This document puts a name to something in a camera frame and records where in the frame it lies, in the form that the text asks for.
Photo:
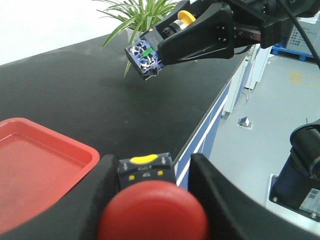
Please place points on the red mushroom push button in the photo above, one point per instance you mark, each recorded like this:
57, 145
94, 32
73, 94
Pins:
150, 205

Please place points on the yellow mushroom push button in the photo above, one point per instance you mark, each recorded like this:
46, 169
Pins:
143, 53

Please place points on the floor outlet box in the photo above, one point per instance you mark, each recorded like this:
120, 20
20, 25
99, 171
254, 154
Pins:
244, 122

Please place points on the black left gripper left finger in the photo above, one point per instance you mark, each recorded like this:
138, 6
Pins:
76, 215

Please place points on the red plastic tray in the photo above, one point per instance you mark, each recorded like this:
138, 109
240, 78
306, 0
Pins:
38, 166

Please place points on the blue robot base column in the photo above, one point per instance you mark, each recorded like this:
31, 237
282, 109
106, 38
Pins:
297, 187

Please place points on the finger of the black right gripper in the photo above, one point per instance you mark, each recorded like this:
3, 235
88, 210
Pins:
172, 15
209, 36

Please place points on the green potted plant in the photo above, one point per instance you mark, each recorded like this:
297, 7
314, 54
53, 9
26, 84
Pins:
136, 16

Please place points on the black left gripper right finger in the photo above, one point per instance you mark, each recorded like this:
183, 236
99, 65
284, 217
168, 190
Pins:
232, 215

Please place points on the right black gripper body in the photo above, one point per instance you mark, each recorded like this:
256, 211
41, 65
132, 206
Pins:
262, 21

